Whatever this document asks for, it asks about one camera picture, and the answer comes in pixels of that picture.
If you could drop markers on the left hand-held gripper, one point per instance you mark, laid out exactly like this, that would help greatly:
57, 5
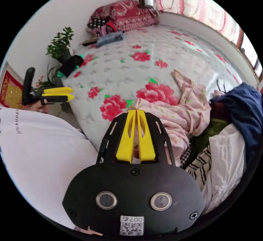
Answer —
37, 95

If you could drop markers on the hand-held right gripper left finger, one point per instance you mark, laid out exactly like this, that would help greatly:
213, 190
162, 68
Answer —
125, 142

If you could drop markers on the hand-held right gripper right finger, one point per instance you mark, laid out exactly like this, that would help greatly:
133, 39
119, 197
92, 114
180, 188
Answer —
145, 142

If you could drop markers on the pink long skirt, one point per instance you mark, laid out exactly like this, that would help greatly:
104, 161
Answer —
174, 111

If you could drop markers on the person's left hand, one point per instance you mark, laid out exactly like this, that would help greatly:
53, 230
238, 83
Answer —
38, 107

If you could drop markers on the thin-leaved plant with pink flowers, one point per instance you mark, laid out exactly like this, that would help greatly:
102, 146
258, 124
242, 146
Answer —
52, 81

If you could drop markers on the black garment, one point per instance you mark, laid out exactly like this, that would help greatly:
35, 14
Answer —
70, 64

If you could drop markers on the red framed picture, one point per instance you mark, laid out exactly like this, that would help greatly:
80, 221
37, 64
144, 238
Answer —
10, 89

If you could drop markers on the green potted plant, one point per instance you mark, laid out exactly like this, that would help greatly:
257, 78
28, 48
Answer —
60, 42

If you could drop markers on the person's body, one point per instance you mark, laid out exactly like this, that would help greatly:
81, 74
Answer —
41, 152

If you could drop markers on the bed with floral sheet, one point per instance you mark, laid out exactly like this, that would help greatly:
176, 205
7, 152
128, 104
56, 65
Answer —
123, 70

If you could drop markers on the folded blue jeans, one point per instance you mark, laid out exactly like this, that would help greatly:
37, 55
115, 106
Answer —
110, 39

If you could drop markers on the small pile of clothes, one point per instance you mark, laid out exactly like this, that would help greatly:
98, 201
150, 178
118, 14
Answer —
100, 26

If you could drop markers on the red patterned folded quilt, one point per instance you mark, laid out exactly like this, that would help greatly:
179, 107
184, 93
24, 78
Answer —
127, 15

